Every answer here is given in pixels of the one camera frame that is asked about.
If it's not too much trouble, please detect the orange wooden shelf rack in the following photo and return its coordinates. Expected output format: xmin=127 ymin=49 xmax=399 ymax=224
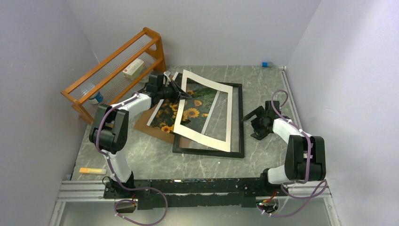
xmin=61 ymin=27 xmax=166 ymax=124

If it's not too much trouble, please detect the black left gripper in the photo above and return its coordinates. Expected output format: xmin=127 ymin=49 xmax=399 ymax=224
xmin=158 ymin=80 xmax=192 ymax=105

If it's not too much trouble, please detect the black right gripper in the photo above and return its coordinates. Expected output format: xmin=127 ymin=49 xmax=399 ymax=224
xmin=243 ymin=106 xmax=271 ymax=140

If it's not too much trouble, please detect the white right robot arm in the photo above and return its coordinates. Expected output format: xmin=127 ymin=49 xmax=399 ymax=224
xmin=243 ymin=101 xmax=326 ymax=195

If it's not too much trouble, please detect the blue labelled plastic bottle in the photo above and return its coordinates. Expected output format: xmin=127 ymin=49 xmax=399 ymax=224
xmin=81 ymin=83 xmax=103 ymax=105

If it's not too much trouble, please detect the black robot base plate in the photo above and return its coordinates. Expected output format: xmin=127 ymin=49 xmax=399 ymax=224
xmin=104 ymin=175 xmax=285 ymax=210

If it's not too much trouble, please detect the black picture frame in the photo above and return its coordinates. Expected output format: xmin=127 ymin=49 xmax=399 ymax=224
xmin=172 ymin=82 xmax=245 ymax=159

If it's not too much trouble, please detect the blue capped small bottle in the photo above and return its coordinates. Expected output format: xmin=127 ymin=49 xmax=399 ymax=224
xmin=261 ymin=62 xmax=273 ymax=68

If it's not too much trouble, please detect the orange yellow marker pen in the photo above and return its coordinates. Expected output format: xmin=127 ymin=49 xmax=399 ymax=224
xmin=79 ymin=168 xmax=107 ymax=175

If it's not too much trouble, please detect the white red medicine box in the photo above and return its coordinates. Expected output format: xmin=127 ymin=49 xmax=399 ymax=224
xmin=122 ymin=58 xmax=145 ymax=80

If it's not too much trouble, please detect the white mat board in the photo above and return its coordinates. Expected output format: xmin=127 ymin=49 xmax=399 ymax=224
xmin=146 ymin=69 xmax=234 ymax=153

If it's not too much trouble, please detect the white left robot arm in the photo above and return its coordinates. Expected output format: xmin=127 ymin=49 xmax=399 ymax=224
xmin=89 ymin=73 xmax=192 ymax=198

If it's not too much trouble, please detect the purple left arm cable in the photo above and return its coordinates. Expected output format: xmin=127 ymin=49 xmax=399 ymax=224
xmin=95 ymin=92 xmax=169 ymax=226

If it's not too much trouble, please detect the brown backing board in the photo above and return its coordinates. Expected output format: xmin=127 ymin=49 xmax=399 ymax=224
xmin=133 ymin=107 xmax=174 ymax=144

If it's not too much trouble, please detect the sunflower photo print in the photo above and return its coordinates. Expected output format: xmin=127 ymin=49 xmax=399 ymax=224
xmin=147 ymin=79 xmax=220 ymax=134

